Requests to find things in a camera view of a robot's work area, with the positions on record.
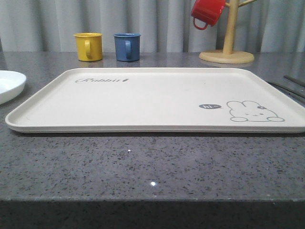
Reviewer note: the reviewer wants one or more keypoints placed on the white round plate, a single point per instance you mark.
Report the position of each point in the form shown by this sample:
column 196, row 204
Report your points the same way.
column 11, row 85

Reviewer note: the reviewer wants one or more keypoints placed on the beige rabbit serving tray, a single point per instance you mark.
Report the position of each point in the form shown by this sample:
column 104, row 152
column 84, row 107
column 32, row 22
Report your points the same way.
column 158, row 100

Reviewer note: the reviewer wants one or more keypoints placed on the blue enamel mug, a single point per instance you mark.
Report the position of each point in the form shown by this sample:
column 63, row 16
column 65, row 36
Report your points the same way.
column 127, row 46

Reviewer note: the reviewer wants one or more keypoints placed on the yellow enamel mug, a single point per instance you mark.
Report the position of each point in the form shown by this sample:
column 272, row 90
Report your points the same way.
column 89, row 46

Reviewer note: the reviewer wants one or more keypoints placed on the wooden mug tree stand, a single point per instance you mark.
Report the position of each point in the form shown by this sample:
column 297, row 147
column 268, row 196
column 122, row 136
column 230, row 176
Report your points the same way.
column 227, row 54

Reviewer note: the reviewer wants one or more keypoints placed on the red enamel mug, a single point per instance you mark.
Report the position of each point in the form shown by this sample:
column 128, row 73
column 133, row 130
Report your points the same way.
column 207, row 11

